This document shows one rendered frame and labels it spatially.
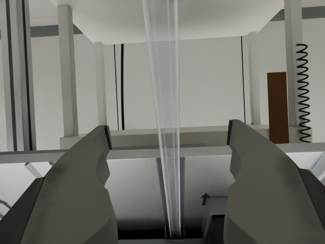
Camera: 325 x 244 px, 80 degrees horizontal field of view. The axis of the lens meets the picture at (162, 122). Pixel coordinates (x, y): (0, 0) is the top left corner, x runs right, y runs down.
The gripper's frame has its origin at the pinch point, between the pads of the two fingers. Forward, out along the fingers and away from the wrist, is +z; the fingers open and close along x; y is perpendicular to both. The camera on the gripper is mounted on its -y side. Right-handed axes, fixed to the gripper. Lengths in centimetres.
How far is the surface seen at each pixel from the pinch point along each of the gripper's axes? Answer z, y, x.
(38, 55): 185, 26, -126
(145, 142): 33.7, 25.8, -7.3
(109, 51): 185, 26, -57
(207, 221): 2.3, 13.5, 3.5
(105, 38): 76, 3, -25
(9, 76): 30.8, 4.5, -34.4
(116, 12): 60, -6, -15
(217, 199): 3.1, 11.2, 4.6
